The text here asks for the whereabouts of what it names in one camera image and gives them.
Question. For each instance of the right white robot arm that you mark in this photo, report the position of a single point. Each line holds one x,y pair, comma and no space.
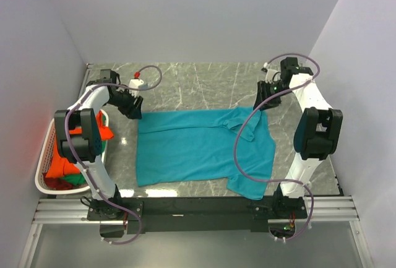
318,131

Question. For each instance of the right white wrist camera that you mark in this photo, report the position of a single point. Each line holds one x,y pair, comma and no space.
271,75

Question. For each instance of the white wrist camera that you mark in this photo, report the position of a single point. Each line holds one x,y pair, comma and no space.
271,75
136,84

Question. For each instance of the aluminium rail frame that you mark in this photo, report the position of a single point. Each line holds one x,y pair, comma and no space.
74,211

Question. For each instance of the white laundry basket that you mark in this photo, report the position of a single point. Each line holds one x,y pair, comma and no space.
44,164

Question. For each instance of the teal t shirt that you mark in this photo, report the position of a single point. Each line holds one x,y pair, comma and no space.
201,145

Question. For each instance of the dark red t shirt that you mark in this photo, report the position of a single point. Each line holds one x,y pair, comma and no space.
58,184

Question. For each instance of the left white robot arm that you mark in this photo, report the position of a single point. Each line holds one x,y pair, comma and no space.
77,132

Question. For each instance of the green t shirt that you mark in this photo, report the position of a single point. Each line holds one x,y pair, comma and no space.
77,179

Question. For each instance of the black base beam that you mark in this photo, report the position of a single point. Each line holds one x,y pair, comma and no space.
158,214

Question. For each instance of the orange t shirt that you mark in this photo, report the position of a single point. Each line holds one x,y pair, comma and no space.
61,167

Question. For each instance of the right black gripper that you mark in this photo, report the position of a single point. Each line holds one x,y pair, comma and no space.
262,93

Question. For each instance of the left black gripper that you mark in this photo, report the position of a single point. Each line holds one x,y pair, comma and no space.
132,111

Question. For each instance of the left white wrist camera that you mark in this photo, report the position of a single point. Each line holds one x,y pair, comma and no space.
136,84

